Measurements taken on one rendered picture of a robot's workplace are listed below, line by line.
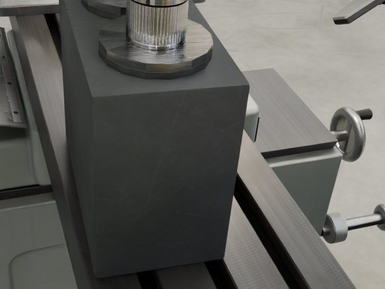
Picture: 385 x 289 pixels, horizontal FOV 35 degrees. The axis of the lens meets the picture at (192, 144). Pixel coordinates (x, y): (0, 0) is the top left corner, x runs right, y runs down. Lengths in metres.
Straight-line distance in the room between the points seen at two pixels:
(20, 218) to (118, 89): 0.57
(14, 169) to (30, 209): 0.08
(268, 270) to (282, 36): 2.78
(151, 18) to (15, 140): 0.49
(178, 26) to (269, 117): 0.71
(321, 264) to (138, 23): 0.28
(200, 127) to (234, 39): 2.74
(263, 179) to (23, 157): 0.39
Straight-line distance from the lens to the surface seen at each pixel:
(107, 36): 0.48
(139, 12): 0.46
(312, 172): 1.13
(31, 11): 1.01
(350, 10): 0.58
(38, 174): 0.91
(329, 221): 1.26
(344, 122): 1.34
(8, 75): 0.99
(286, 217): 0.63
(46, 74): 0.84
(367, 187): 2.33
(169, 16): 0.46
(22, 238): 1.01
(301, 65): 3.04
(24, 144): 0.91
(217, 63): 0.48
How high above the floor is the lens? 1.38
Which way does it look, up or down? 36 degrees down
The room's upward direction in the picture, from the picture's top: 5 degrees clockwise
